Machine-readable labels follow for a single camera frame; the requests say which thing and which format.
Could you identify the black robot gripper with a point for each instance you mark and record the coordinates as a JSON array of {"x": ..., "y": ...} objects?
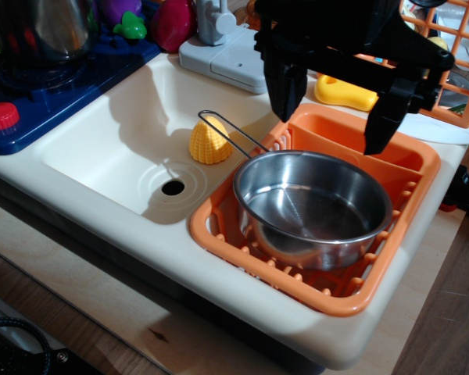
[{"x": 366, "y": 43}]

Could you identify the grey toy faucet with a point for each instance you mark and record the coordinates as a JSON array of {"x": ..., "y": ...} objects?
[{"x": 223, "y": 50}]

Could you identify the orange plastic drying rack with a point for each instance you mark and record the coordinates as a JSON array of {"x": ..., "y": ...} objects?
[{"x": 405, "y": 169}]

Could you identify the yellow plastic toy piece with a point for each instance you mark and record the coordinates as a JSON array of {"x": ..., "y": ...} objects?
[{"x": 332, "y": 91}]

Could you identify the blue toy stove top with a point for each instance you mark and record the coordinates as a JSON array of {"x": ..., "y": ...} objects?
[{"x": 45, "y": 97}]

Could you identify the purple toy eggplant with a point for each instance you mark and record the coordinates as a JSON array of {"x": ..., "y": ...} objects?
[{"x": 123, "y": 17}]

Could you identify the stainless steel pan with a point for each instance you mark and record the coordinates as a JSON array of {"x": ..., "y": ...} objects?
[{"x": 305, "y": 209}]

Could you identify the magenta toy fruit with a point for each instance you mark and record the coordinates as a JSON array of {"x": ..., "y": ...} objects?
[{"x": 173, "y": 23}]

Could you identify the red stove knob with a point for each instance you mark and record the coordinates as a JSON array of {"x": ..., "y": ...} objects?
[{"x": 9, "y": 115}]

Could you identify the large steel pot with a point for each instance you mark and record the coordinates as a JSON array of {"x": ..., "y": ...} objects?
[{"x": 40, "y": 33}]

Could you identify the cream toy sink unit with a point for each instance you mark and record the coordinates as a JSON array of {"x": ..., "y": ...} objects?
[{"x": 120, "y": 168}]

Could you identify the black and red clamp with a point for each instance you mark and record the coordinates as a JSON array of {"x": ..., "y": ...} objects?
[{"x": 457, "y": 195}]

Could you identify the orange wire basket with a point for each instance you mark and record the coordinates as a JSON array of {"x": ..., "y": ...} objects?
[{"x": 450, "y": 22}]

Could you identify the yellow toy corn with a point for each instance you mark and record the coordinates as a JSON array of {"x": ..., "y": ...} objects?
[{"x": 207, "y": 145}]

